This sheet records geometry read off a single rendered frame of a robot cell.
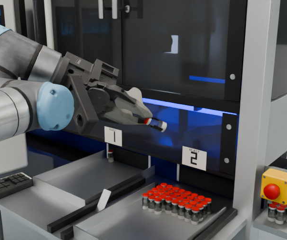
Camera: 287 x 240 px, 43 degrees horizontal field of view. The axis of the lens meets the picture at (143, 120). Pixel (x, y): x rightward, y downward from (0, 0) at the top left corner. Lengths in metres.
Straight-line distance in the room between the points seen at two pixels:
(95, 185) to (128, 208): 0.20
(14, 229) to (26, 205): 0.96
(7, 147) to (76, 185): 0.45
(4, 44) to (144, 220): 0.62
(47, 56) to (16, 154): 0.98
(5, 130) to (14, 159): 1.11
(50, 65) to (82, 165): 0.78
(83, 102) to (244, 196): 0.59
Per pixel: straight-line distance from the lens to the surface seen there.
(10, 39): 0.72
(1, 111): 0.54
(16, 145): 1.64
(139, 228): 1.04
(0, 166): 1.64
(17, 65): 0.72
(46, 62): 0.71
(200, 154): 1.12
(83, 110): 0.68
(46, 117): 0.57
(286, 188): 1.03
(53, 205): 1.18
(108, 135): 1.35
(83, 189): 1.26
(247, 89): 1.01
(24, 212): 1.17
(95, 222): 1.05
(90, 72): 0.76
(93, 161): 1.47
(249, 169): 1.06
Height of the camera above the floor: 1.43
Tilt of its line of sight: 16 degrees down
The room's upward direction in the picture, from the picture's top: straight up
